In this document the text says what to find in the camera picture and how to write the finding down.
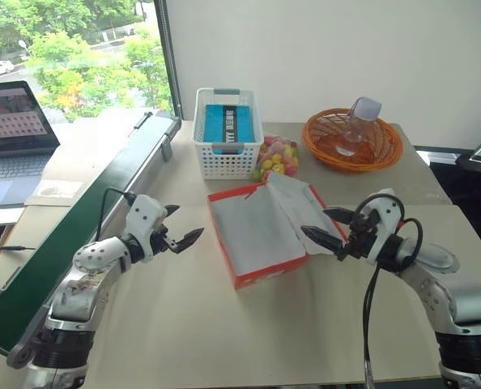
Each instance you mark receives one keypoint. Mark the green conveyor belt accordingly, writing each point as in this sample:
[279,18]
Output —
[82,202]

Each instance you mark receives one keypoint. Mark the blue packet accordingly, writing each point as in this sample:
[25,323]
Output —
[214,125]

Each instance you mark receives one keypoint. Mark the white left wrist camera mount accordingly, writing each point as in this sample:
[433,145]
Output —
[143,215]

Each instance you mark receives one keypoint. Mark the clear glass bottle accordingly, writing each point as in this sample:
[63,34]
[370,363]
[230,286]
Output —
[352,139]

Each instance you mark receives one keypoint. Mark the orange wicker basket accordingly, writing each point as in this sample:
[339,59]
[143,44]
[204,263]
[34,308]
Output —
[317,133]

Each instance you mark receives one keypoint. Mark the red shallow cardboard box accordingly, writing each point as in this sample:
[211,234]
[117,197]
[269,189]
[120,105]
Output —
[265,277]

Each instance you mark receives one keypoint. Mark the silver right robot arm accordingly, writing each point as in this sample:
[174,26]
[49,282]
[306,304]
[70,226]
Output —
[463,300]

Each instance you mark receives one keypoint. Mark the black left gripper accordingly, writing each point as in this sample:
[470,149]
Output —
[163,241]

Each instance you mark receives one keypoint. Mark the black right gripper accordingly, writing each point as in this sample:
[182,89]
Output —
[360,239]

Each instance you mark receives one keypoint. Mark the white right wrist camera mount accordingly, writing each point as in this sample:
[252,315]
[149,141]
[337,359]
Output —
[388,219]

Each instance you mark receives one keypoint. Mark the grey window frame post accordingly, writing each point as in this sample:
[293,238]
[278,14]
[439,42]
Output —
[169,61]

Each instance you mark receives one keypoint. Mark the dark grey laptop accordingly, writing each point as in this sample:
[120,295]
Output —
[14,166]

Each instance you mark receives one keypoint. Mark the white wrapping paper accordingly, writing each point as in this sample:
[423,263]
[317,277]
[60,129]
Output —
[297,202]

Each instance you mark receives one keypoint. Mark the white perforated plastic basket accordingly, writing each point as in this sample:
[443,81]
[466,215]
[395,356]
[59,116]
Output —
[228,144]

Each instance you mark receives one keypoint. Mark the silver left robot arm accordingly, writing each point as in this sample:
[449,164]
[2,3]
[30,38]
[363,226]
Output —
[90,253]

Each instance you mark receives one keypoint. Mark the black desk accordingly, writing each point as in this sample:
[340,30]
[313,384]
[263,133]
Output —
[467,194]

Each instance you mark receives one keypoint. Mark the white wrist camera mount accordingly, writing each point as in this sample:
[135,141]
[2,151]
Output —
[388,219]
[143,215]

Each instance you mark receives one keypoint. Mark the bag of colourful candies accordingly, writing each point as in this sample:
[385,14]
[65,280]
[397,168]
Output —
[277,156]

